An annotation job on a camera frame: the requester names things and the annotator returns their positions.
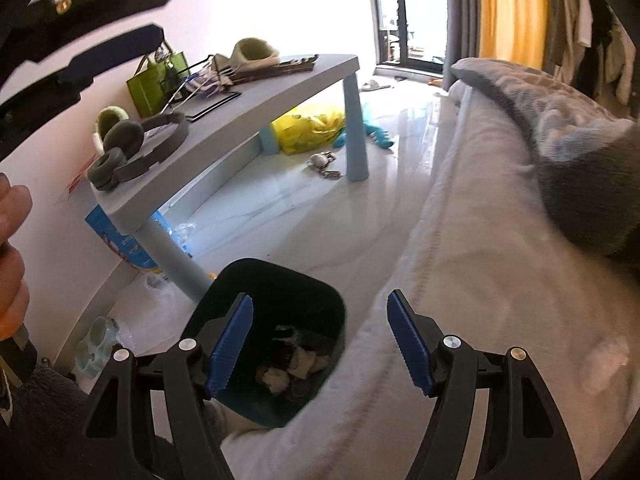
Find dark trash bin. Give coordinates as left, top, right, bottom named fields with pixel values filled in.
left=181, top=258, right=347, bottom=428

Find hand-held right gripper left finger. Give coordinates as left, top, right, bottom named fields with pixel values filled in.
left=60, top=292, right=254, bottom=480

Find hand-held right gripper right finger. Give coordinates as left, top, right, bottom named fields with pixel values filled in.
left=386, top=289, right=583, bottom=480

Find large crumpled white tissue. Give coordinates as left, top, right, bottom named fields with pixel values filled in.
left=581, top=335, right=632, bottom=396

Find light grey bed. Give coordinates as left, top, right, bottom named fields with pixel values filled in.
left=220, top=77, right=640, bottom=480

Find blue cardboard box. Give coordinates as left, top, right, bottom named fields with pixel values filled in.
left=85, top=205, right=158, bottom=271

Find yellow curtain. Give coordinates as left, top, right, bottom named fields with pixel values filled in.
left=477, top=0, right=548, bottom=68

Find grey fleece blanket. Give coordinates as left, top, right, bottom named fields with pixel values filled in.
left=451, top=57, right=640, bottom=267

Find dark framed window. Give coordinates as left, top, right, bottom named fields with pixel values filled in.
left=367, top=0, right=451, bottom=73

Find hanging clothes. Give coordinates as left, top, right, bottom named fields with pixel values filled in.
left=547, top=0, right=640, bottom=121

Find teal toy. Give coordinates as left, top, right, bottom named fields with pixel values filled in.
left=332, top=102, right=396, bottom=150

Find green tote bag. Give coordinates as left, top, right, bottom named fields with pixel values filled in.
left=126, top=42, right=188, bottom=118

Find yellow plastic bag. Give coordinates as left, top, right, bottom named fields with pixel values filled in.
left=271, top=101, right=347, bottom=156

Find light blue low table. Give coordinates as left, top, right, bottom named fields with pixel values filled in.
left=89, top=54, right=371, bottom=306

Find mint green pet bowl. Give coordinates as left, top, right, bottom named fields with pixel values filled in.
left=75, top=316, right=121, bottom=378

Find small white tissue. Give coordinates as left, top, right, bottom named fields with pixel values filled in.
left=257, top=367, right=291, bottom=392

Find metal keychain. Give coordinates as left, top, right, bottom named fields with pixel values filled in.
left=306, top=151, right=342, bottom=180

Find grey curtain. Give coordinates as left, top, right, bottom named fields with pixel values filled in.
left=444, top=0, right=483, bottom=78

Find green fuzzy slipper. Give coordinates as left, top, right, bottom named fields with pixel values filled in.
left=232, top=37, right=281, bottom=68
left=94, top=106, right=129, bottom=153

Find grey headphones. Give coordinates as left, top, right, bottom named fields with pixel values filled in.
left=87, top=110, right=191, bottom=191

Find person's leg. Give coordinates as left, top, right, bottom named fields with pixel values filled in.
left=0, top=360, right=231, bottom=480

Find black wire rack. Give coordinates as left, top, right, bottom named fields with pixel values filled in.
left=160, top=55, right=242, bottom=123

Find person's left hand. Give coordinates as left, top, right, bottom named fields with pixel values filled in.
left=0, top=172, right=33, bottom=341

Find brown strap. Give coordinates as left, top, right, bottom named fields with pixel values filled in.
left=235, top=55, right=319, bottom=82

